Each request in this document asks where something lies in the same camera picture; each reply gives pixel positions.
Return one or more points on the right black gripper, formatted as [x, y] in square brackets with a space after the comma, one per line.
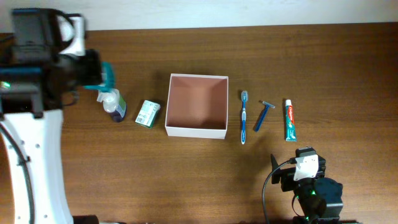
[288, 177]

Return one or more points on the white cardboard box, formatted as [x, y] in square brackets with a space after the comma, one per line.
[197, 106]

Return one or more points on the green white soap box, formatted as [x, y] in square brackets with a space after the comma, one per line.
[147, 114]

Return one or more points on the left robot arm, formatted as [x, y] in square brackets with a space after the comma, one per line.
[48, 60]

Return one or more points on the toothpaste tube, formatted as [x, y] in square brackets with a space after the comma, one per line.
[291, 135]

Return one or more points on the clear pump soap bottle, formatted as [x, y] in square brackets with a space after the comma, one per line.
[114, 104]

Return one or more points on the blue white toothbrush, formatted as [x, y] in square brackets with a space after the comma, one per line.
[244, 98]

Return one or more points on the teal mouthwash bottle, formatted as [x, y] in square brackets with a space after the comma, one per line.
[108, 77]

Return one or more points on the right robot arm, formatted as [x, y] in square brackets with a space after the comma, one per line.
[320, 197]

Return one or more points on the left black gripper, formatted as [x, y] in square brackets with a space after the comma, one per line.
[92, 57]

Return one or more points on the blue disposable razor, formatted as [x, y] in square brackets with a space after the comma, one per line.
[263, 114]

